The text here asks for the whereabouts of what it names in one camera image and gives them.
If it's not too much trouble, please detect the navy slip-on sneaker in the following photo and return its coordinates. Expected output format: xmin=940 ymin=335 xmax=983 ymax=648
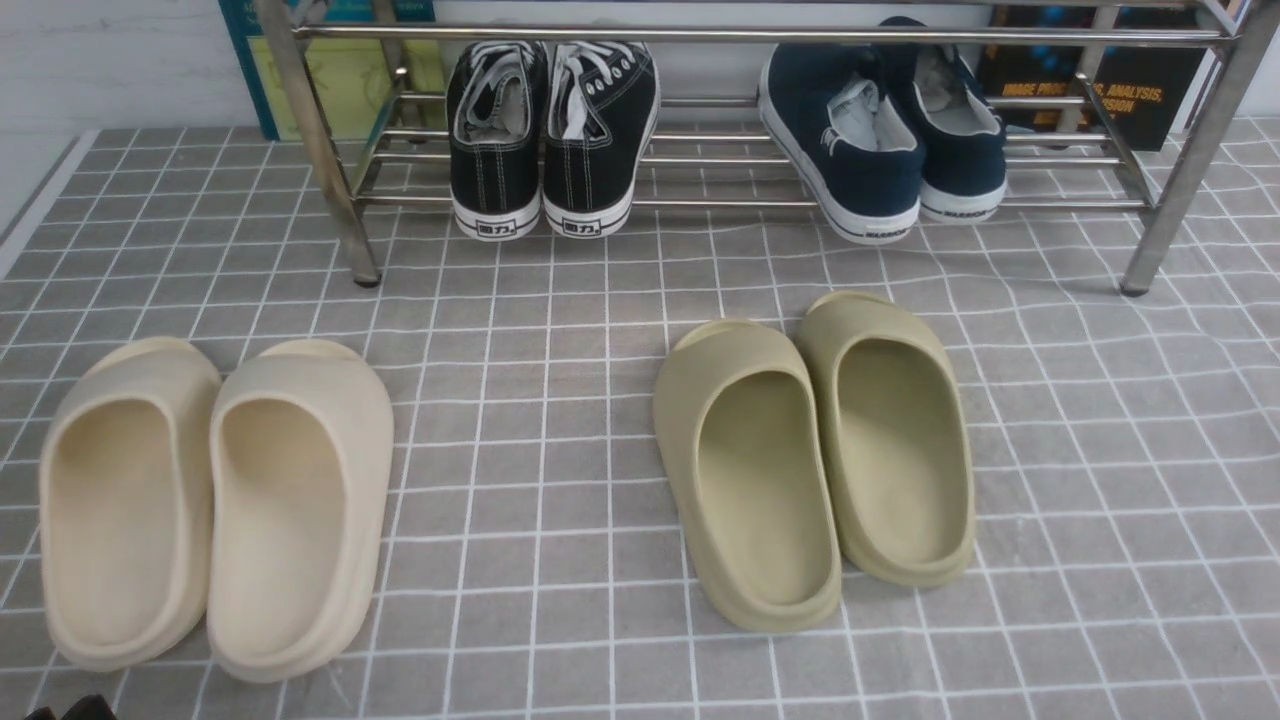
xmin=876 ymin=44 xmax=1007 ymax=224
xmin=756 ymin=44 xmax=925 ymax=245

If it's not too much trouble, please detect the stainless steel shoe rack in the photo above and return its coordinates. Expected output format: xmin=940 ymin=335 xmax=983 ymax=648
xmin=255 ymin=1 xmax=1277 ymax=297

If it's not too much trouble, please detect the left olive foam slipper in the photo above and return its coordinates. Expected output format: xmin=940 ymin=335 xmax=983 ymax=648
xmin=652 ymin=318 xmax=842 ymax=633

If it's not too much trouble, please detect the olive foam slipper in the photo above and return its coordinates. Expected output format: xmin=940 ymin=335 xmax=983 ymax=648
xmin=652 ymin=318 xmax=842 ymax=633
xmin=795 ymin=290 xmax=975 ymax=588

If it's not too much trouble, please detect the right olive foam slipper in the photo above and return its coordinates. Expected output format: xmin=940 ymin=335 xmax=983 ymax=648
xmin=795 ymin=290 xmax=975 ymax=588

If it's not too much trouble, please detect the right black canvas sneaker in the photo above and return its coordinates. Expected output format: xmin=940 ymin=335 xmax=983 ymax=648
xmin=543 ymin=41 xmax=660 ymax=240

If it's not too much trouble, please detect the black canvas sneaker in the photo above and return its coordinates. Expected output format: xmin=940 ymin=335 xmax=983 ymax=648
xmin=445 ymin=40 xmax=549 ymax=242
xmin=543 ymin=41 xmax=660 ymax=240

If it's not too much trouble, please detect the left black canvas sneaker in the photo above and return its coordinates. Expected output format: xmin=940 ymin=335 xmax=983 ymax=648
xmin=445 ymin=40 xmax=549 ymax=242

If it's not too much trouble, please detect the right cream foam slipper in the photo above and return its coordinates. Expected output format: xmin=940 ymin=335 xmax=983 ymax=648
xmin=206 ymin=338 xmax=396 ymax=683

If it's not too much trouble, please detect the cream foam slipper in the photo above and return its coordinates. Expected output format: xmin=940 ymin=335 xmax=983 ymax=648
xmin=38 ymin=337 xmax=221 ymax=673
xmin=206 ymin=338 xmax=396 ymax=683

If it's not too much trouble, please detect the blue and yellow book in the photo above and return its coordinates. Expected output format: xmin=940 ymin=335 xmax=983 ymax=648
xmin=218 ymin=1 xmax=444 ymax=142

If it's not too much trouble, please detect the grey checked floor cloth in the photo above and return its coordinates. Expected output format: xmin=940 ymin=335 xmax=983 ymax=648
xmin=1 ymin=118 xmax=1279 ymax=719

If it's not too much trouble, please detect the left cream foam slipper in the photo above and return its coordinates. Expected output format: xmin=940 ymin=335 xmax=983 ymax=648
xmin=38 ymin=337 xmax=221 ymax=673

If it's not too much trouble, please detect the black image processing book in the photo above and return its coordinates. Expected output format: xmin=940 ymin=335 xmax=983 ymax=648
xmin=975 ymin=5 xmax=1204 ymax=151

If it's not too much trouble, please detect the black object at corner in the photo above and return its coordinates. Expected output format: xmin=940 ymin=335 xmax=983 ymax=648
xmin=24 ymin=694 xmax=118 ymax=720

